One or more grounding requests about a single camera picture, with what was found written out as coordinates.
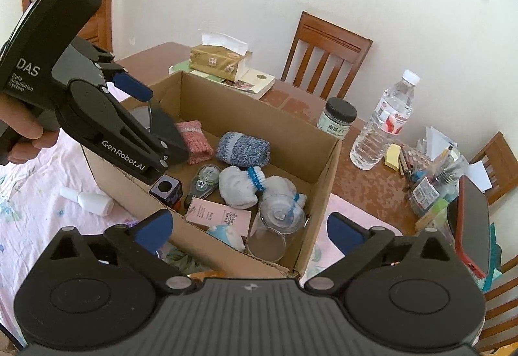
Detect clear cup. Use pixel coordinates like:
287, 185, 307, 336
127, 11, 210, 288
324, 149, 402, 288
245, 194, 307, 263

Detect black cube toy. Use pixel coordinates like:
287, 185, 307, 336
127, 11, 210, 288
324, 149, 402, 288
149, 175, 183, 206

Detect clear plastic water bottle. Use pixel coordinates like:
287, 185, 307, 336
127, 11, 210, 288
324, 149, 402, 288
349, 70, 421, 170

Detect red-edged black case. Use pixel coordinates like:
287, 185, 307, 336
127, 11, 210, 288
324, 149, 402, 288
455, 176, 492, 280

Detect teal box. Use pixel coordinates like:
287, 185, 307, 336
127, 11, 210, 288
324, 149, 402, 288
483, 222, 502, 292

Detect small white bottle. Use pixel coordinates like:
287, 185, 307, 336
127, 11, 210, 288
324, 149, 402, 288
60, 187, 116, 217

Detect pink card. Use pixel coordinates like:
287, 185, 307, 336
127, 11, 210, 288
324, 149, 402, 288
185, 197, 252, 237

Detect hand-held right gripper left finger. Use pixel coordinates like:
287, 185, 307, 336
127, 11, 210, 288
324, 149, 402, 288
49, 209, 194, 294

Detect brown wooden desktop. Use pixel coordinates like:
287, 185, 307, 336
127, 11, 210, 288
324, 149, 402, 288
115, 41, 482, 237

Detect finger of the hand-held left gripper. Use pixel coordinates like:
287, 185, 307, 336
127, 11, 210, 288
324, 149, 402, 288
106, 101, 191, 172
75, 38, 153, 102

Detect yellow sticky notes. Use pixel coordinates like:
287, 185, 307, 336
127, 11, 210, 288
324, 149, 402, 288
384, 144, 402, 170

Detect person's left hand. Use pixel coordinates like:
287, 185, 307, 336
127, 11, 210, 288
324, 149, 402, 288
0, 94, 61, 152

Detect glass pen holder with pens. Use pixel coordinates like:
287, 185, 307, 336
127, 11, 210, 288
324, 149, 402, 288
405, 143, 470, 215

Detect white sock blue trim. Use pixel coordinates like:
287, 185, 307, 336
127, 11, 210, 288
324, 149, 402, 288
261, 176, 307, 205
219, 167, 265, 208

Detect yellow-brown tissue pack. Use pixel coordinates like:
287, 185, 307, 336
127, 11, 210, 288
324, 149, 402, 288
190, 30, 249, 82

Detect green book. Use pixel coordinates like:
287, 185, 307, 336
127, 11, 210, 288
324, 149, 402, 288
168, 60, 195, 75

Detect pink knit roll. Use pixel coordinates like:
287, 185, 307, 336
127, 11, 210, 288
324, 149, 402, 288
175, 120, 214, 164

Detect light blue round figure toy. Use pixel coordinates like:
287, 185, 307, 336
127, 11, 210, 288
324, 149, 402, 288
206, 223, 246, 251

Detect brown cardboard box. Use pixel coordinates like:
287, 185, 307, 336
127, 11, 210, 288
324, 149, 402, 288
81, 70, 343, 280

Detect blue knit roll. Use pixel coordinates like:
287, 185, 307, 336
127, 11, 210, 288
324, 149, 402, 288
215, 132, 270, 168

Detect glass jar black lid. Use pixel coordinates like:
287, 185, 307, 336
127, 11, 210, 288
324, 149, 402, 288
317, 98, 358, 134

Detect white papers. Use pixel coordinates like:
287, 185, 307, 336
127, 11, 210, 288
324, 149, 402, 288
425, 126, 492, 190

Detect brown wooden chair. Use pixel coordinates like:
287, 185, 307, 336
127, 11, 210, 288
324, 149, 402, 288
481, 279, 518, 352
281, 11, 373, 99
469, 132, 518, 207

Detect cream book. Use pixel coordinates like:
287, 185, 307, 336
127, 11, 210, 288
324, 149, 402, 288
190, 68, 276, 99

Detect clear correction tape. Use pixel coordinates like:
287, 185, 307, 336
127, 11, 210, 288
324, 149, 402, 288
184, 164, 221, 209

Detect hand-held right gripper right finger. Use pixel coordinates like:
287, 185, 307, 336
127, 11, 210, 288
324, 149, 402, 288
304, 212, 456, 293

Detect pink floral cloth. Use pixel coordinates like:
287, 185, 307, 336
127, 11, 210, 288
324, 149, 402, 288
0, 129, 405, 344

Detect clear lidded plastic container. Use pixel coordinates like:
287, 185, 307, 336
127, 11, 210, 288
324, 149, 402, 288
127, 105, 163, 134

